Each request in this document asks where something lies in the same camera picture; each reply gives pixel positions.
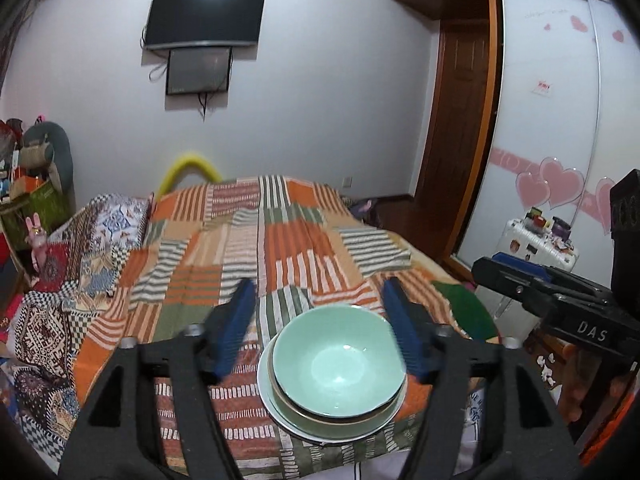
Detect mint green bowl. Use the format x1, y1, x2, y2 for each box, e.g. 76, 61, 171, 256
272, 304, 406, 419

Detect white bowl black spots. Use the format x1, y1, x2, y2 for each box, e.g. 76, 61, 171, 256
257, 338, 408, 445

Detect right hand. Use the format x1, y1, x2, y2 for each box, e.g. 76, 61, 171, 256
558, 344, 601, 422

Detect white suitcase with stickers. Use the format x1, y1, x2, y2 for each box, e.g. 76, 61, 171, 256
477, 207, 579, 339

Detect brown wooden door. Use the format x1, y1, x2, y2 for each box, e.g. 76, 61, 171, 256
414, 20, 489, 260

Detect white sliding wardrobe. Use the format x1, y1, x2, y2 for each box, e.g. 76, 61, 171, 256
457, 0, 639, 284

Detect patterned mosaic blanket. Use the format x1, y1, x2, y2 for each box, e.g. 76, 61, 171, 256
1, 194, 154, 468

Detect pink bunny toy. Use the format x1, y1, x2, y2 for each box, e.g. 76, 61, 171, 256
26, 212, 48, 273

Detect green box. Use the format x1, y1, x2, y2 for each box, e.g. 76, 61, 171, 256
1, 182, 72, 252

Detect grey plush toy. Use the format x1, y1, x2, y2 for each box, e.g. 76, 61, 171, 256
18, 122, 73, 194

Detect small wall monitor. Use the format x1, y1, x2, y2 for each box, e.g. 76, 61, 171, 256
166, 47, 232, 96

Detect wall television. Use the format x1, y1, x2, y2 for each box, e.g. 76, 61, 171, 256
143, 0, 265, 50

